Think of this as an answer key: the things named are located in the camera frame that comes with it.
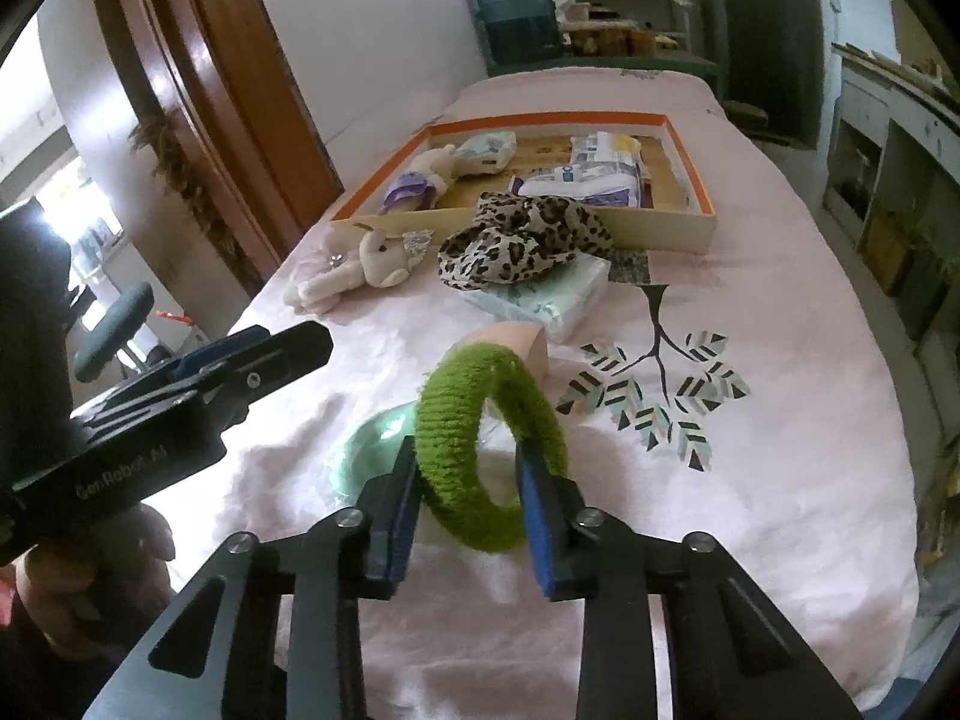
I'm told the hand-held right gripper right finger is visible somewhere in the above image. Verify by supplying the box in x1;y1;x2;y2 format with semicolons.
514;442;863;720

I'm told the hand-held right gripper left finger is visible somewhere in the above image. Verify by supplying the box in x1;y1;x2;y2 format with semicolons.
82;435;425;720

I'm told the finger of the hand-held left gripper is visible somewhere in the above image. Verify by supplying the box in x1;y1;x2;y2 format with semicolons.
71;321;335;432
157;325;272;385

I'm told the green knitted ring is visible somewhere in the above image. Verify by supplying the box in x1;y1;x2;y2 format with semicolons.
414;343;569;554

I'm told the cream teddy bear plush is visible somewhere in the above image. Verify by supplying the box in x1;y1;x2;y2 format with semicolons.
283;223;436;312

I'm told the mint green tissue pack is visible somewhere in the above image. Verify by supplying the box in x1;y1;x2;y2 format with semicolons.
461;253;612;342

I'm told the cream plush toy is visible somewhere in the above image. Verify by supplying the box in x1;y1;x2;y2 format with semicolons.
405;144;470;200

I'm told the leopard print cloth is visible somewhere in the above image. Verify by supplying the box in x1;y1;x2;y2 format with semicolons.
437;193;616;293

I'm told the white floral tissue pack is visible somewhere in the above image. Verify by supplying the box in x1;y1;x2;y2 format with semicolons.
454;131;517;177

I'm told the orange-rimmed cardboard box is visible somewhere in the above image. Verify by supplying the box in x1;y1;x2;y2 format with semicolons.
330;112;719;254

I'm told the blue and white packet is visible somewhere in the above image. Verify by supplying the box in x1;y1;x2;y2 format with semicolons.
510;161;646;207

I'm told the yellow and white packet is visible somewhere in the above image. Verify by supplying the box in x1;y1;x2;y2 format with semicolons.
570;131;642;166

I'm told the person's left hand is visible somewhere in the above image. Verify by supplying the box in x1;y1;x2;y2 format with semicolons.
15;502;177;647

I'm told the green stool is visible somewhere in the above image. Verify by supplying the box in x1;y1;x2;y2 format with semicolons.
71;281;155;383

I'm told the dried brown garland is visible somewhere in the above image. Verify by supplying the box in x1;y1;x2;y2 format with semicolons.
127;116;256;293

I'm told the blue water jug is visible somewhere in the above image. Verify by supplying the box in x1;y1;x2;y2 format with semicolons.
465;0;563;65

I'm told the round stool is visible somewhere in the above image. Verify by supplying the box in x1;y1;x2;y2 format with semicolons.
724;101;770;134

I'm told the grey kitchen counter cabinet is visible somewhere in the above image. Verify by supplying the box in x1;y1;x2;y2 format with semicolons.
821;41;960;406

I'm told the dark refrigerator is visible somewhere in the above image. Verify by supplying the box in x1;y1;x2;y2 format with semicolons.
712;0;826;147

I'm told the brown wooden door frame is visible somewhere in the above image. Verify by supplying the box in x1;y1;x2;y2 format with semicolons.
86;0;346;301

